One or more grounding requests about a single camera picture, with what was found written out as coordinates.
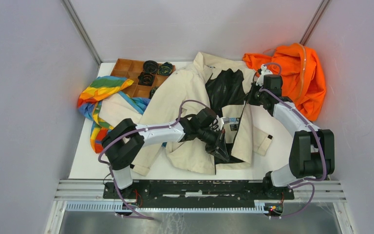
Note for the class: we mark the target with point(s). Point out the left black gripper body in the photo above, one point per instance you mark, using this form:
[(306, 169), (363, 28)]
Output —
[(211, 138)]

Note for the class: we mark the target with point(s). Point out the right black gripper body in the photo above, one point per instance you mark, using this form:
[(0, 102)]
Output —
[(256, 97)]

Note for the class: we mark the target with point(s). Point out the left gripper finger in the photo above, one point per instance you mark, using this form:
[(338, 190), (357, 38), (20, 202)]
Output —
[(223, 152), (212, 150)]

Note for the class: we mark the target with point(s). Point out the beige zip jacket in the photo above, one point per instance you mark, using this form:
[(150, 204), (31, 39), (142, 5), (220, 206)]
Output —
[(221, 85)]

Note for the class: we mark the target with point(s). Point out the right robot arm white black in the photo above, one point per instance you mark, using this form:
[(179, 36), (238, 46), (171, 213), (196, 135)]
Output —
[(312, 154)]

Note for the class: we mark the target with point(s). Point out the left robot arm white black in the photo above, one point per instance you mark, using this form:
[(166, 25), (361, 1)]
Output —
[(122, 144)]

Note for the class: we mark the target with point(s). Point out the orange jacket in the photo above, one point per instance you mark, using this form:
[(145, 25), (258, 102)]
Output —
[(302, 74)]

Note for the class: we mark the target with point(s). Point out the black rolled sock near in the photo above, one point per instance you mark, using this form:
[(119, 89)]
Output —
[(152, 91)]

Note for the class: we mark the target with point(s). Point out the black rolled sock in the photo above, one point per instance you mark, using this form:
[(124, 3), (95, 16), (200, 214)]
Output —
[(150, 67), (146, 79), (165, 69), (152, 91)]

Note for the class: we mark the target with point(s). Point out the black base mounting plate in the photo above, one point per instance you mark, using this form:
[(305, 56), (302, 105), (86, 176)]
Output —
[(198, 193)]

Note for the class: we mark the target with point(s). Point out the black rolled sock far right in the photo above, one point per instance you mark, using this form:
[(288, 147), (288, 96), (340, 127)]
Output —
[(165, 69)]

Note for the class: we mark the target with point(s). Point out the black rolled sock middle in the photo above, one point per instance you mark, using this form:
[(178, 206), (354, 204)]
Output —
[(146, 79)]

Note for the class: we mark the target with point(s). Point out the black rolled sock far left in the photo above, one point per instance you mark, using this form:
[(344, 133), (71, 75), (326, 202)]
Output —
[(150, 67)]

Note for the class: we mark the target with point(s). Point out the brown wooden compartment tray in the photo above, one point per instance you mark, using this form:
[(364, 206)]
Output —
[(131, 69)]

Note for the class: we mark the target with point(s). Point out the rainbow striped garment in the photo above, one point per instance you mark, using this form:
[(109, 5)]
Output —
[(105, 104)]

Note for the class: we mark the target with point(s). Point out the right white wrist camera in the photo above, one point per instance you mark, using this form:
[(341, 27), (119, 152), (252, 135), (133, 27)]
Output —
[(263, 72)]

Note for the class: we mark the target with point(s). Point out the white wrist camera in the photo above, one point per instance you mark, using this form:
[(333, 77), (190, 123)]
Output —
[(263, 72), (222, 121)]

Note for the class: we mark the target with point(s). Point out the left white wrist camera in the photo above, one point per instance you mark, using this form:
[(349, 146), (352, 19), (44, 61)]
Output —
[(222, 121)]

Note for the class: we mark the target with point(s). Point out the aluminium frame rail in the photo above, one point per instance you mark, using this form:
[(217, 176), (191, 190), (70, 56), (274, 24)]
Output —
[(87, 195)]

